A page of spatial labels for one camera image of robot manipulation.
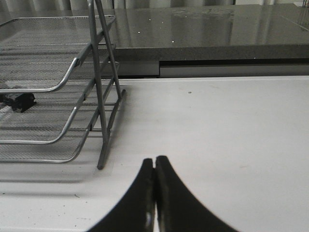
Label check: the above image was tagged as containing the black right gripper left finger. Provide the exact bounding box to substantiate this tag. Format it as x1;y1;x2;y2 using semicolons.
89;158;155;232

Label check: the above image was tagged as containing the silver mesh top tray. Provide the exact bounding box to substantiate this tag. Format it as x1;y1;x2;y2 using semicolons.
0;15;116;93

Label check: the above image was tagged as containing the silver metal rack frame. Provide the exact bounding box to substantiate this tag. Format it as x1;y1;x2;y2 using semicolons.
87;0;125;170

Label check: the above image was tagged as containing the grey stone counter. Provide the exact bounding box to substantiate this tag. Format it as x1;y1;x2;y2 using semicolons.
110;4;309;78

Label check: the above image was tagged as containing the red emergency stop button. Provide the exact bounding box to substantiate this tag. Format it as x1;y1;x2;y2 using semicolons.
0;93;37;113

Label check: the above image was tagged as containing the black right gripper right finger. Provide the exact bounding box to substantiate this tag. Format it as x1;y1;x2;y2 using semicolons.
155;156;236;232

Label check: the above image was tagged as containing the silver mesh tray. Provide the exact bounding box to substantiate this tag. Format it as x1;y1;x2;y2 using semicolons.
0;116;98;163
0;15;116;93
0;61;120;145

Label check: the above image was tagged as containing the silver mesh bottom tray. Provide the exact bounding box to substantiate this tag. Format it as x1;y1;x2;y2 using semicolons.
0;116;98;163

